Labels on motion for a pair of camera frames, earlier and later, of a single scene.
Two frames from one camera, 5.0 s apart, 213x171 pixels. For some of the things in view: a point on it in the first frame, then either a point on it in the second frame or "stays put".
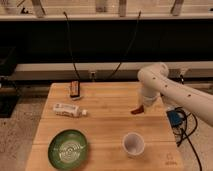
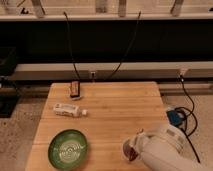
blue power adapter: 174,119 stays put
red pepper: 139,110 to 131,153
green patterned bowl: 68,150 stays put
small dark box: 75,88 stays put
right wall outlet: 183,70 stays put
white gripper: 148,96 to 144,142
